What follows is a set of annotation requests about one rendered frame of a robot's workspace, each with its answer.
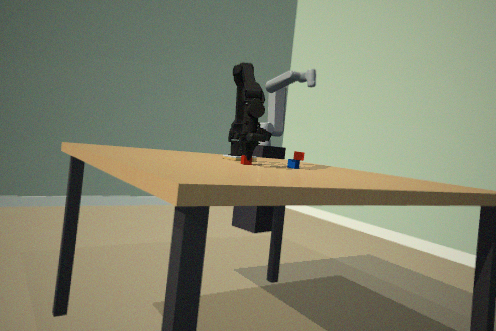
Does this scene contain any red cube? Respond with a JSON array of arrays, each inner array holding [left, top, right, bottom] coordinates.
[[293, 151, 304, 161], [241, 155, 252, 165]]

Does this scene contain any blue cube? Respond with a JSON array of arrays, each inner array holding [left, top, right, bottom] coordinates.
[[287, 159, 300, 169]]

